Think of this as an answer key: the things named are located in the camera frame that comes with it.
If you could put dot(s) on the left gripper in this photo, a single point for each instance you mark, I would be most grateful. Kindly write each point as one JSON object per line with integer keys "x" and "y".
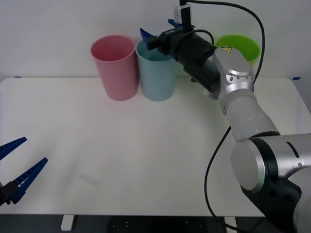
{"x": 1, "y": 194}

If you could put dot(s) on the white table leg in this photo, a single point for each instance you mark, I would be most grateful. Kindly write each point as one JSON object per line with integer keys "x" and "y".
{"x": 67, "y": 222}

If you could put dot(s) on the pale blue plastic bin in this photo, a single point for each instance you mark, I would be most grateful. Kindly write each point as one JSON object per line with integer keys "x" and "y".
{"x": 158, "y": 80}

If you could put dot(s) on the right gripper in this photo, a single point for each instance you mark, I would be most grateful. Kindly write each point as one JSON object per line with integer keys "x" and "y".
{"x": 168, "y": 43}

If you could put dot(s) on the green plastic bin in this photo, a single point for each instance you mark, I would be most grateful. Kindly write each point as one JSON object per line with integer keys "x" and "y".
{"x": 245, "y": 46}

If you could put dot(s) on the pink plastic bin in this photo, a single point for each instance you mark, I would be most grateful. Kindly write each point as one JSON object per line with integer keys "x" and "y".
{"x": 119, "y": 77}

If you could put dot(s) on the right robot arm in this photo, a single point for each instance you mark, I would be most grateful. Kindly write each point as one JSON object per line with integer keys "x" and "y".
{"x": 243, "y": 77}

